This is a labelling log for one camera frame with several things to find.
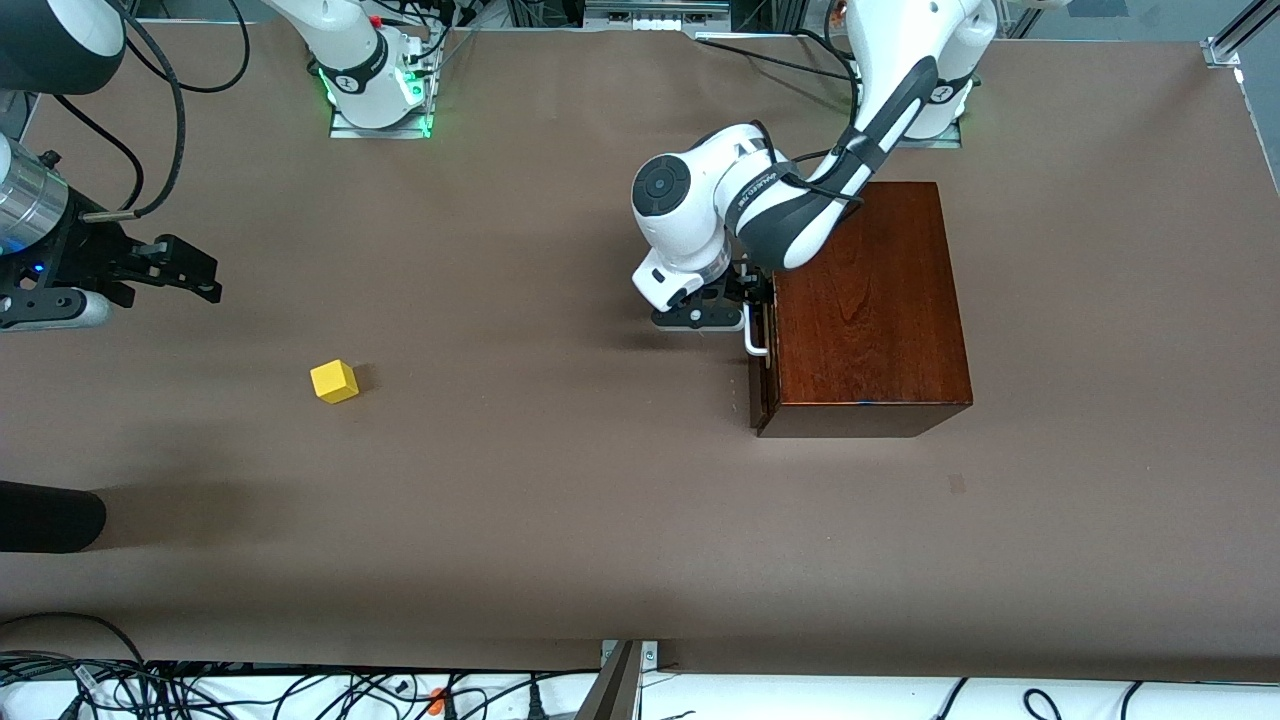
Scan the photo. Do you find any wooden drawer with white handle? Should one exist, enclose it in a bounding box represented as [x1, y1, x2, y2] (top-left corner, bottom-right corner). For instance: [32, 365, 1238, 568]
[743, 300, 779, 433]

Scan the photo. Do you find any yellow cube block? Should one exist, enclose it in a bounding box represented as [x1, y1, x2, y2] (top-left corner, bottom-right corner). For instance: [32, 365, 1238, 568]
[310, 360, 360, 405]

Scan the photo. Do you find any dark brown wooden box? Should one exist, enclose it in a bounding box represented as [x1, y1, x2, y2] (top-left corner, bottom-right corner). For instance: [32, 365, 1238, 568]
[757, 181, 974, 439]

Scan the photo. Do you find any black rounded cylinder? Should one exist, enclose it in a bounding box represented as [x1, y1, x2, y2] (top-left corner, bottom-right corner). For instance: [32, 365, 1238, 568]
[0, 480, 108, 554]

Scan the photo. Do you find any white power strip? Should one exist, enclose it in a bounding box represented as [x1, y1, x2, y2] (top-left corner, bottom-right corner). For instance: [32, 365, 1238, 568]
[584, 0, 732, 32]

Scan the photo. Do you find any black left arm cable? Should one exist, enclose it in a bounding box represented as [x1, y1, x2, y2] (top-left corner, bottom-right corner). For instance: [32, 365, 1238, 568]
[748, 118, 867, 211]

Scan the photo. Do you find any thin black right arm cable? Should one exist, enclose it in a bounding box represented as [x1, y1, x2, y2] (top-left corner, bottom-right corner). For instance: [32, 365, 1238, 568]
[50, 94, 145, 211]

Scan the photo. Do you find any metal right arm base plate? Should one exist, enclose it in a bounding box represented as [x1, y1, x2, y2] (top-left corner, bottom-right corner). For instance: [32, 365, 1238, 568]
[329, 30, 434, 140]

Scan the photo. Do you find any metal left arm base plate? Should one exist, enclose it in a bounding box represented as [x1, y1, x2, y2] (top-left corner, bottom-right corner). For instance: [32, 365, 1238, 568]
[895, 118, 964, 150]

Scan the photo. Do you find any black cable to arm base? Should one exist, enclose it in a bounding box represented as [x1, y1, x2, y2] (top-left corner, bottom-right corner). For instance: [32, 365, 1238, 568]
[695, 28, 863, 86]

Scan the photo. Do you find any black looped floor cable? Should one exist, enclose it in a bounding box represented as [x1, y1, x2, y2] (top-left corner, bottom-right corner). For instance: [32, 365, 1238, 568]
[0, 611, 151, 669]

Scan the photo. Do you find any aluminium profile with bracket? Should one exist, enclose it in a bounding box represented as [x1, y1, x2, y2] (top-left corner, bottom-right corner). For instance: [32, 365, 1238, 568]
[575, 640, 661, 720]

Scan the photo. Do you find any aluminium frame corner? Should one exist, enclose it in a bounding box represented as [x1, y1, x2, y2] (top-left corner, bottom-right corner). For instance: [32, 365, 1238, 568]
[1200, 0, 1280, 70]

